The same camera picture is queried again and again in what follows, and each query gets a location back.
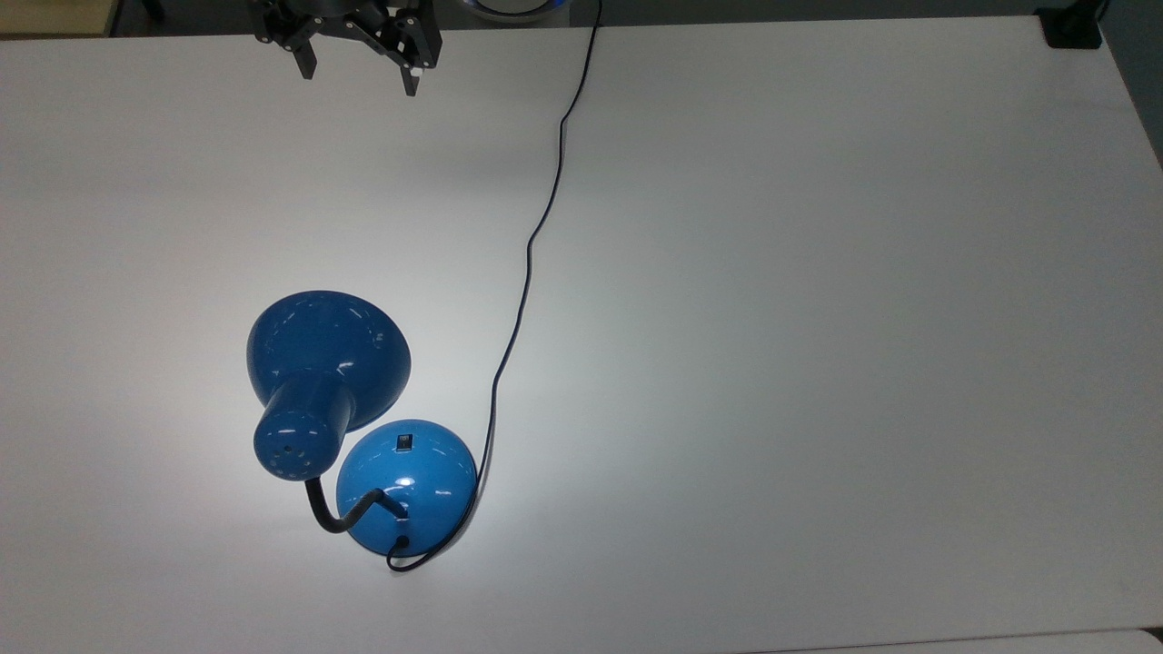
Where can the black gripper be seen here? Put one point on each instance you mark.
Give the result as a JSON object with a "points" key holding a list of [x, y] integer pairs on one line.
{"points": [[350, 11]]}

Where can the blue desk lamp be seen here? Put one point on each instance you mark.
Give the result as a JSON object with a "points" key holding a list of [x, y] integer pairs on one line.
{"points": [[327, 363]]}

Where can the white blue round robot base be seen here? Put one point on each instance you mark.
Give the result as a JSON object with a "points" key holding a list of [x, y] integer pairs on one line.
{"points": [[513, 7]]}

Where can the black chair leg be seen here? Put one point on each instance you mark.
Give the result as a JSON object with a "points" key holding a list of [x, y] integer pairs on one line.
{"points": [[154, 9]]}

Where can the beige wooden table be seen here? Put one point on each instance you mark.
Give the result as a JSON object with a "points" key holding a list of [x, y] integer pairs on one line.
{"points": [[54, 14]]}

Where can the black table clamp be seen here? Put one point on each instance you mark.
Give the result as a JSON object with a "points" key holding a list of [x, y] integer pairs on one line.
{"points": [[1070, 27]]}

